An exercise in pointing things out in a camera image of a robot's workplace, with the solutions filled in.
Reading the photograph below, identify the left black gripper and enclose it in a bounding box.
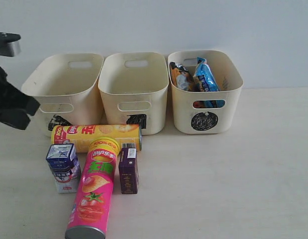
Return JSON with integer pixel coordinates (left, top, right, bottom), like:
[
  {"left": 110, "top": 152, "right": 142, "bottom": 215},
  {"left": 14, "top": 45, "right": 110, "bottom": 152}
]
[{"left": 0, "top": 67, "right": 40, "bottom": 130}]

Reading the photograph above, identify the blue white milk carton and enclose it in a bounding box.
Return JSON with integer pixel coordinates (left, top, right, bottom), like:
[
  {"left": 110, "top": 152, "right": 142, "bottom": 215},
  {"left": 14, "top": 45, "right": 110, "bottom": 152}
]
[{"left": 46, "top": 143, "right": 81, "bottom": 193}]

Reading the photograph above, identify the purple drink carton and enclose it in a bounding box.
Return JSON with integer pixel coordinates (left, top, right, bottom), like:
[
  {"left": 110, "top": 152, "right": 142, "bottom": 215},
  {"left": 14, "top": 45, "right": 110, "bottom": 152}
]
[{"left": 118, "top": 147, "right": 139, "bottom": 194}]

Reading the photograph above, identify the orange snack bag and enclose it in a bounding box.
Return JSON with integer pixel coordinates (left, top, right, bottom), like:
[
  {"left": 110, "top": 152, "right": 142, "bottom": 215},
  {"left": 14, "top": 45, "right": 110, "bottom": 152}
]
[{"left": 169, "top": 62, "right": 200, "bottom": 92}]

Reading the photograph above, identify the blue instant noodle packet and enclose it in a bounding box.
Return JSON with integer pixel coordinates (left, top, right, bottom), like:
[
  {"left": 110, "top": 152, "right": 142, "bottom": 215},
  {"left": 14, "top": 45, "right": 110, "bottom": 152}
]
[{"left": 193, "top": 56, "right": 226, "bottom": 109}]

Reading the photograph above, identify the left cream plastic bin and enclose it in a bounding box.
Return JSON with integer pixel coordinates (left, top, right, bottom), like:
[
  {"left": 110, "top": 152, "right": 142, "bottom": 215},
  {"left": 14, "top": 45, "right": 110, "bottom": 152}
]
[{"left": 21, "top": 53, "right": 104, "bottom": 137}]

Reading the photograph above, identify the cream plastic bin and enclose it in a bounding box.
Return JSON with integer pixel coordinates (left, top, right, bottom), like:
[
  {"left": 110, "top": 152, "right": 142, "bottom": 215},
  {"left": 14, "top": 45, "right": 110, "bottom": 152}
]
[
  {"left": 168, "top": 50, "right": 243, "bottom": 134},
  {"left": 98, "top": 52, "right": 169, "bottom": 135},
  {"left": 21, "top": 53, "right": 104, "bottom": 137}
]

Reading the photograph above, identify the yellow Lays chips can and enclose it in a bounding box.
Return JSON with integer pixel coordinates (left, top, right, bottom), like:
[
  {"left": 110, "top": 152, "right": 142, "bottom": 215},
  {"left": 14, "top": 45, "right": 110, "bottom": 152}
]
[{"left": 51, "top": 124, "right": 142, "bottom": 153}]

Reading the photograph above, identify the middle cream plastic bin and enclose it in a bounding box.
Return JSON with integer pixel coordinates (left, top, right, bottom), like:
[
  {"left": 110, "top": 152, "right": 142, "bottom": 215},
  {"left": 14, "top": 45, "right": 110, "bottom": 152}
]
[{"left": 98, "top": 52, "right": 169, "bottom": 135}]

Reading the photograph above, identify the pink Lays chips can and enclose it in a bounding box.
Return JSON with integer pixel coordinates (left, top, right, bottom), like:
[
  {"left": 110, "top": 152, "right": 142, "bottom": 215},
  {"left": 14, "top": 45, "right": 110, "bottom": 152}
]
[{"left": 65, "top": 137, "right": 120, "bottom": 239}]

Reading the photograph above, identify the right cream plastic bin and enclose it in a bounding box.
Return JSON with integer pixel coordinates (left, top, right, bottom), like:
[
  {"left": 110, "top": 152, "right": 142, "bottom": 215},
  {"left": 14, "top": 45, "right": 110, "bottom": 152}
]
[{"left": 168, "top": 50, "right": 243, "bottom": 134}]

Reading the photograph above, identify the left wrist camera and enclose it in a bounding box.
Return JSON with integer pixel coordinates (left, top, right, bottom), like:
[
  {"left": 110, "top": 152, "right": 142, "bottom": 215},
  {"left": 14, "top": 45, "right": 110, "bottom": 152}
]
[{"left": 0, "top": 32, "right": 21, "bottom": 57}]

